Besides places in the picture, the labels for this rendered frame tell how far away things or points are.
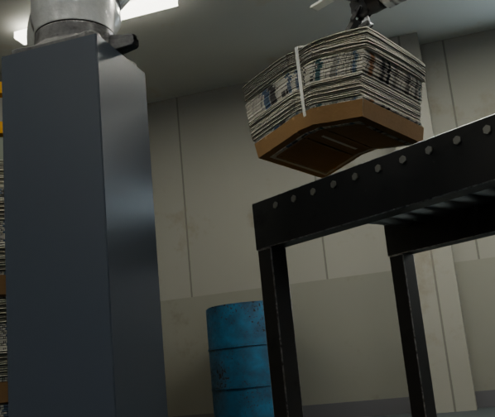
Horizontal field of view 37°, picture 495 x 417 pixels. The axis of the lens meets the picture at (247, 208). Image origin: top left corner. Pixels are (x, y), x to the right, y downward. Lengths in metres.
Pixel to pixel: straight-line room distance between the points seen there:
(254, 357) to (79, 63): 4.23
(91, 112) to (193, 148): 5.35
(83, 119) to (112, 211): 0.17
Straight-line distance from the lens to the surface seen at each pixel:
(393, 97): 1.89
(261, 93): 1.97
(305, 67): 1.90
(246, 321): 5.43
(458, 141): 1.44
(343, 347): 6.01
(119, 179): 1.33
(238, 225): 6.34
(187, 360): 6.40
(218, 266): 6.36
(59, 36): 1.44
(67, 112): 1.34
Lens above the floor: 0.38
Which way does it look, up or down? 13 degrees up
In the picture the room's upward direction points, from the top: 6 degrees counter-clockwise
